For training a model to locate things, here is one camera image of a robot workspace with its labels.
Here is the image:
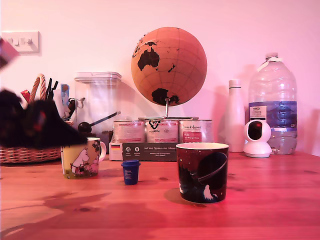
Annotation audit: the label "small white round camera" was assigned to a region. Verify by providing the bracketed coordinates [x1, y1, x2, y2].
[243, 119, 273, 158]

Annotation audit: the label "white wall switch plate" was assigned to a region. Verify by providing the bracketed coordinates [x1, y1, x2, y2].
[1, 31, 41, 54]

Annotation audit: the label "black round-headed scoop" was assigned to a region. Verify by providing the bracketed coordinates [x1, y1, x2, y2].
[77, 111, 122, 135]

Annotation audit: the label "dark brown pellets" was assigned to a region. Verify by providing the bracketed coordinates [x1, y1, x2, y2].
[100, 129, 115, 145]

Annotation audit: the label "large clear water bottle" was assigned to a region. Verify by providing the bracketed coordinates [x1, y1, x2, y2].
[248, 52, 299, 155]

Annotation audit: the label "silver tin with red label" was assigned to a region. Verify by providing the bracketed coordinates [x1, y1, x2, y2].
[178, 119, 214, 144]

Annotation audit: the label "wicker basket with handle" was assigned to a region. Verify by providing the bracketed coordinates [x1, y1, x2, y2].
[0, 73, 76, 164]

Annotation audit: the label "yellow cartoon print mug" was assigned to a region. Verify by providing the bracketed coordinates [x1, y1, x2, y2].
[60, 137, 108, 180]

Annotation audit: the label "silver tin with pale label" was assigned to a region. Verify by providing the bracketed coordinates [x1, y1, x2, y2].
[112, 120, 147, 144]

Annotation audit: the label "dark printed cardboard tray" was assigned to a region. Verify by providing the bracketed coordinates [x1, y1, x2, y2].
[108, 142, 179, 162]

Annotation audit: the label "blue coffee capsule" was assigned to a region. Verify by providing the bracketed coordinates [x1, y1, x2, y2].
[121, 159, 142, 186]

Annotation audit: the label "clear plastic storage container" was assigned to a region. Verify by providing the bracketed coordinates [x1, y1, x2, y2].
[74, 71, 123, 145]

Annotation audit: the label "dark space print cup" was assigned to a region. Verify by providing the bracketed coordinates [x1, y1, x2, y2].
[175, 142, 230, 205]

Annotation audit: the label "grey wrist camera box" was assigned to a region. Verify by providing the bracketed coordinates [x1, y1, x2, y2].
[0, 36, 21, 70]

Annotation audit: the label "black utensil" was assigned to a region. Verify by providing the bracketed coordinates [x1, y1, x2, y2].
[45, 78, 54, 101]
[49, 80, 60, 101]

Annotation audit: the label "blue packet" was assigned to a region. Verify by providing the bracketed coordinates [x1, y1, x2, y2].
[60, 83, 71, 113]

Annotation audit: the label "brown handled tool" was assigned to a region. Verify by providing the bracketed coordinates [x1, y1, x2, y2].
[66, 98, 79, 121]

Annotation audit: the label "silver tin with black logo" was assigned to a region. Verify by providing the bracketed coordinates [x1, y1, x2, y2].
[145, 119, 180, 144]

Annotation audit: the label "white metal bottle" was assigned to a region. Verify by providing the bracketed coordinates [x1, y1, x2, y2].
[224, 79, 247, 153]

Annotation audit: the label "cork globe on metal stand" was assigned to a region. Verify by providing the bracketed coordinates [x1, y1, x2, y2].
[130, 27, 208, 121]

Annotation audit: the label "red packet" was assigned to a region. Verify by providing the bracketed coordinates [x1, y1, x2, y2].
[20, 90, 32, 104]

